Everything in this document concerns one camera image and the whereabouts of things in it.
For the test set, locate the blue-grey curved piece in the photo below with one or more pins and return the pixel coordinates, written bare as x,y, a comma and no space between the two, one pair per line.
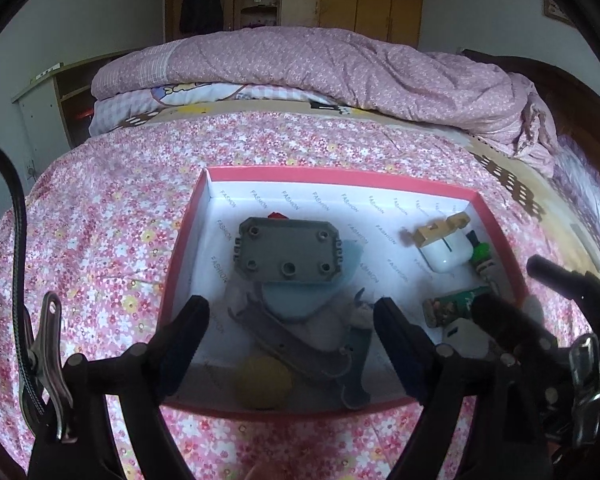
355,380

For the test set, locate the small red object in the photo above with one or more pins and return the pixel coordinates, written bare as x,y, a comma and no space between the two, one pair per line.
276,216

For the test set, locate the cartoon print pillow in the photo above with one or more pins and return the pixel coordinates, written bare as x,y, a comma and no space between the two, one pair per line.
180,102

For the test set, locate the pink quilt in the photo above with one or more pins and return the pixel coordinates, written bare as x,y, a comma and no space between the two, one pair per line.
305,60

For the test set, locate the pink floral bedsheet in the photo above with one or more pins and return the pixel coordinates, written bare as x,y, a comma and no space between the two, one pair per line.
105,210

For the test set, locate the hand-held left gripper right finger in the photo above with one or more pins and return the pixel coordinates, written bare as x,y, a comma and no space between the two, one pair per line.
400,350

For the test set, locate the lilac pillow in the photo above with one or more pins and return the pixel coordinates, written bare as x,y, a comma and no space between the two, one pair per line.
590,185

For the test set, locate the small brown cartoon charm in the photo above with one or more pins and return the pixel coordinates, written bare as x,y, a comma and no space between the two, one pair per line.
362,310

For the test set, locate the yellow round ball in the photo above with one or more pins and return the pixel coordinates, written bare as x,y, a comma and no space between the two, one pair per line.
262,380

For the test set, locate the bedside cabinet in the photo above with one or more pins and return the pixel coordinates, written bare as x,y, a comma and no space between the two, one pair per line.
40,110

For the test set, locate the metal spring clip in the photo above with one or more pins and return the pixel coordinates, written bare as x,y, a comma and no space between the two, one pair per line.
50,360

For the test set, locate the grey oval case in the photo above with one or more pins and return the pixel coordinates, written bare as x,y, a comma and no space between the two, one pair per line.
300,302

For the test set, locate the white charger plug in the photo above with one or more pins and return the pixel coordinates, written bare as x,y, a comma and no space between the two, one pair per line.
462,335

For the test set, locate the wooden block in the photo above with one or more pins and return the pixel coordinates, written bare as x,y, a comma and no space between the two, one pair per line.
437,230

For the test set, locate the grey plastic plate with holes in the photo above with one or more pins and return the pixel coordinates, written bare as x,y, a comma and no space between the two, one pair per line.
285,250

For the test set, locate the dark hanging coat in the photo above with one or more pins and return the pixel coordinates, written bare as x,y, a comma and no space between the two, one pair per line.
200,5

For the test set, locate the grey metal bracket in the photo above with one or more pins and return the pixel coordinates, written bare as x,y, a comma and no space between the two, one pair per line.
290,347

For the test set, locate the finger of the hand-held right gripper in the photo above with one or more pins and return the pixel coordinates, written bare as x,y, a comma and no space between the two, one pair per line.
560,272
505,320

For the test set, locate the framed wall picture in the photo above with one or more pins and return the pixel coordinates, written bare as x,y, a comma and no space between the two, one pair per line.
560,10

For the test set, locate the pink cardboard box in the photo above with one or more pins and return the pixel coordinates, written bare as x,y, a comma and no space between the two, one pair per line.
330,200

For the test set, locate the white earbuds case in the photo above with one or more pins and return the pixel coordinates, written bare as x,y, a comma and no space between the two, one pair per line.
442,257

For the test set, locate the dark wooden headboard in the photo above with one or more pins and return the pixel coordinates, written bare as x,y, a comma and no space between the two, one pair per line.
570,90

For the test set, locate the green cartoon lighter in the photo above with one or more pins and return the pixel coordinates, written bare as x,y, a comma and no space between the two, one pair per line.
455,302

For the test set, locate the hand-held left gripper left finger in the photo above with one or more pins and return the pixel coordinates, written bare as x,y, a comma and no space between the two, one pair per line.
180,345

